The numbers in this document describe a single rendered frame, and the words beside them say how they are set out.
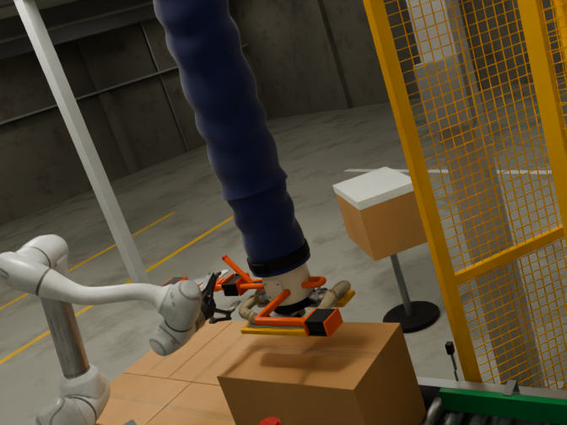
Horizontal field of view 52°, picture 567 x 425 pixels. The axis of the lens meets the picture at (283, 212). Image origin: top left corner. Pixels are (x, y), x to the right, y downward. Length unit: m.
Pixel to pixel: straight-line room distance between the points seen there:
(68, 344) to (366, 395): 1.12
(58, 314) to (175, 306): 0.58
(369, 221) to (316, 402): 1.75
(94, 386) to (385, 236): 1.98
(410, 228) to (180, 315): 2.09
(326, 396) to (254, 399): 0.33
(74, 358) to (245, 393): 0.66
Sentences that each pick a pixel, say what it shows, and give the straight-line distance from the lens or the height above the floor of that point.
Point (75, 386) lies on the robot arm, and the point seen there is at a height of 1.08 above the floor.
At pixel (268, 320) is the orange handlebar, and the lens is 1.88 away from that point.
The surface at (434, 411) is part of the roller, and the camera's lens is 2.44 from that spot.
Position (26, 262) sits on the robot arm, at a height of 1.61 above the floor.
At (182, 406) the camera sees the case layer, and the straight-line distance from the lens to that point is 3.06.
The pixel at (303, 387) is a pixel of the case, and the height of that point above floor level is 0.94.
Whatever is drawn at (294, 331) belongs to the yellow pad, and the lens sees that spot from 2.03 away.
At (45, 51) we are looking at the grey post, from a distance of 5.80.
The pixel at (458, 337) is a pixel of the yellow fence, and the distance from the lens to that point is 2.42.
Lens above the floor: 2.01
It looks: 15 degrees down
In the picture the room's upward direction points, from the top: 18 degrees counter-clockwise
